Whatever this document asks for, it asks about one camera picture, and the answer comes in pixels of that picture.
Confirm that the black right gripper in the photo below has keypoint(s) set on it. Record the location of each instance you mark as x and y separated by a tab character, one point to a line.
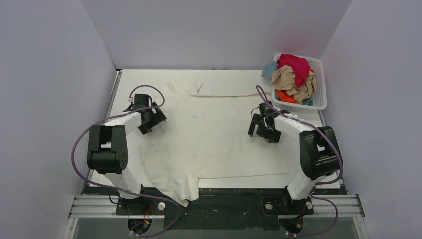
260	127

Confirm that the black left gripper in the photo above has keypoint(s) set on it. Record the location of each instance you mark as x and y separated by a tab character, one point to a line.
151	120

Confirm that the cream white t shirt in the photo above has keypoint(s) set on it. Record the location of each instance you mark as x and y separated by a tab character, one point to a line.
205	137

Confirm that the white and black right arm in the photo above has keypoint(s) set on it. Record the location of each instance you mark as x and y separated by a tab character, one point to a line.
319	154

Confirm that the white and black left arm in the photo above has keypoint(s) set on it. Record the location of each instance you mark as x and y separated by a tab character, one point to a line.
107	144

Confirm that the orange t shirt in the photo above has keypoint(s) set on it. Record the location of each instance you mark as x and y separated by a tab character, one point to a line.
283	96

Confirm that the tan beige t shirt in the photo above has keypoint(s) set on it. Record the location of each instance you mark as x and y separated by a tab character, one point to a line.
283	79

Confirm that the teal blue t shirt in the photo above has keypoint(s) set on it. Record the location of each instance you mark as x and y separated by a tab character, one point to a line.
269	69

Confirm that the magenta red t shirt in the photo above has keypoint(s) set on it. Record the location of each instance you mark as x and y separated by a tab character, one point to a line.
299	66

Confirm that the white plastic laundry basket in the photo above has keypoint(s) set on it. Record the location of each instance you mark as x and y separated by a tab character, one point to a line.
319	96

